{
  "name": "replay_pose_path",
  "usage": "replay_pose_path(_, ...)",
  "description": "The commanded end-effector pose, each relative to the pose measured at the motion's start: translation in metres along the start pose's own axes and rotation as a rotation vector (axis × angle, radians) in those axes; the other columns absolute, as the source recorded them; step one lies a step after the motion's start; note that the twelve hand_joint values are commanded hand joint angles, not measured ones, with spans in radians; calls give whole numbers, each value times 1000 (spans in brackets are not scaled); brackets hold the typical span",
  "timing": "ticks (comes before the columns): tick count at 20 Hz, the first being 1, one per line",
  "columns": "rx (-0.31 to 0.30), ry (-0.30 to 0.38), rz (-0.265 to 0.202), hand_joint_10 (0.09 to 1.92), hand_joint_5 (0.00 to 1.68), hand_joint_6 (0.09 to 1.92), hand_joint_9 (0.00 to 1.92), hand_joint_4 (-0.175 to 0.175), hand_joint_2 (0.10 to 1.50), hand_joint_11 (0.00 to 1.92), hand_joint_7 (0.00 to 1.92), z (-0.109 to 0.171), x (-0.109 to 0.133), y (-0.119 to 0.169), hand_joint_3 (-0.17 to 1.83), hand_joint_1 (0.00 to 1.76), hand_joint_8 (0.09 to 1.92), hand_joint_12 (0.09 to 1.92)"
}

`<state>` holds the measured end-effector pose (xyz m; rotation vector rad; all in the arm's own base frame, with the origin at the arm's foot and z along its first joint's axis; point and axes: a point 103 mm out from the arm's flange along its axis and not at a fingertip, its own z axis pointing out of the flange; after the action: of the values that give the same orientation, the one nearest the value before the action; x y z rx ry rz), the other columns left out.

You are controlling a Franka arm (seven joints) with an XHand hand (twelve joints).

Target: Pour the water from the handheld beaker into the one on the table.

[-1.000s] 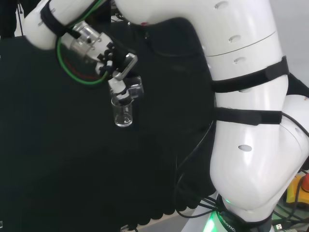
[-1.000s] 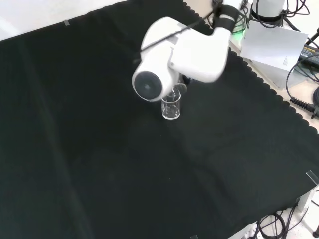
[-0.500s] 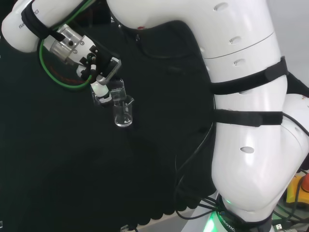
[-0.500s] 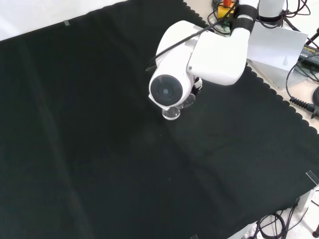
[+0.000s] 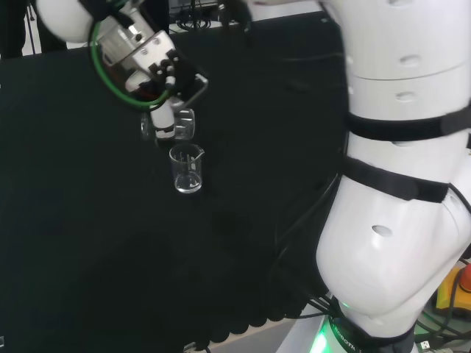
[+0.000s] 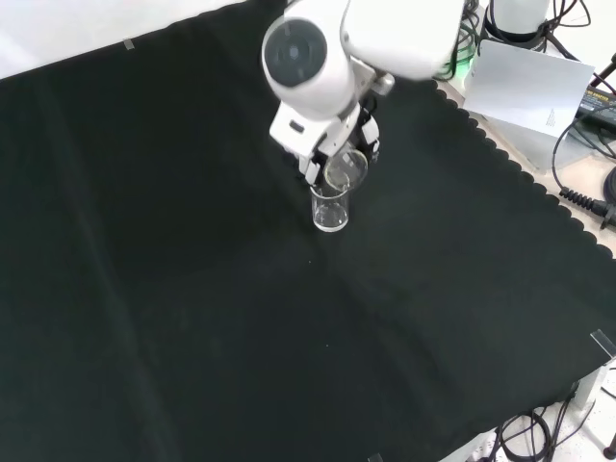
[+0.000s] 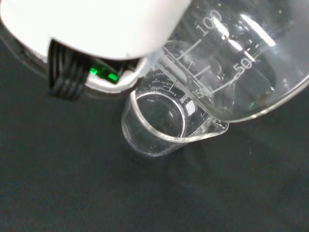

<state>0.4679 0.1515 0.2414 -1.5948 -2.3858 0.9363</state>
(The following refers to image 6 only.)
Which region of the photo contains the black bench cloth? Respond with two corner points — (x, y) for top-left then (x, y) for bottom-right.
(0, 0), (616, 462)

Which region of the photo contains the black floor cable bundle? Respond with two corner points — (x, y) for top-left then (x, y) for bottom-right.
(494, 401), (578, 462)

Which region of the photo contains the black power adapter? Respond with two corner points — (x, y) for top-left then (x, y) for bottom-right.
(576, 84), (616, 129)

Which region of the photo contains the grey table leg bracket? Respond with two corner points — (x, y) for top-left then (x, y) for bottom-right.
(572, 358), (616, 411)

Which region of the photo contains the tall clear glass beaker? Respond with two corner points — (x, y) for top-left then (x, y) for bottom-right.
(310, 185), (351, 234)

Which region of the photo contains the black tripod rod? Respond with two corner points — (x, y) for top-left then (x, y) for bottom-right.
(590, 52), (616, 90)

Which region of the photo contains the small clear glass beaker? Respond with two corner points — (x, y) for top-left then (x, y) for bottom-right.
(322, 148), (370, 193)

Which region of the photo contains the black cable with ribbed plug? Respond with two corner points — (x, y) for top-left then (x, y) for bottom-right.
(552, 108), (616, 227)

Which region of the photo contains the pale board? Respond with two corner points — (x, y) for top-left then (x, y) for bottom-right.
(462, 38), (597, 141)

